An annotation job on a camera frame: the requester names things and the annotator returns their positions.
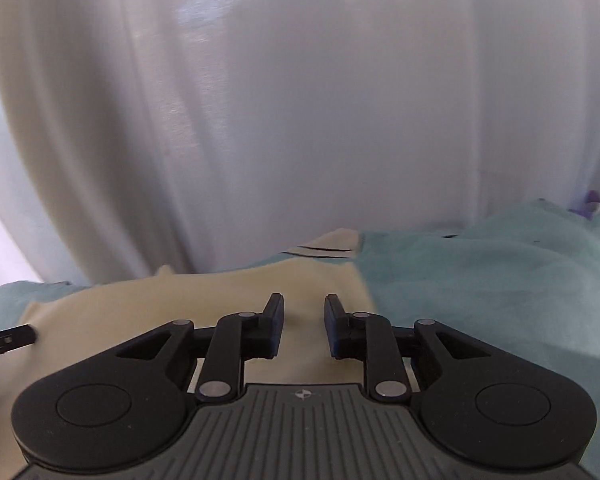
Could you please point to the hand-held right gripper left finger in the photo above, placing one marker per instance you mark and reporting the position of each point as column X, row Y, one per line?
column 273, row 325

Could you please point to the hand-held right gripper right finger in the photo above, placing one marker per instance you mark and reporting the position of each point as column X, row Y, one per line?
column 336, row 330

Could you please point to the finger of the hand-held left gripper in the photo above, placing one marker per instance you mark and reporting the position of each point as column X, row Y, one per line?
column 10, row 339

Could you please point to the cream knit sweater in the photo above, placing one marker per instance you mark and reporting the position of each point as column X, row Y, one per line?
column 130, row 305

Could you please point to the teal mushroom print bed sheet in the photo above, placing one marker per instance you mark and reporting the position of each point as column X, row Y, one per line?
column 480, row 285

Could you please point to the white sheer curtain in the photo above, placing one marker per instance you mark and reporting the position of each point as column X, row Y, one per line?
column 300, row 110

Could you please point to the purple teddy bear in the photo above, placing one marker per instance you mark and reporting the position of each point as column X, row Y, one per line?
column 589, row 200

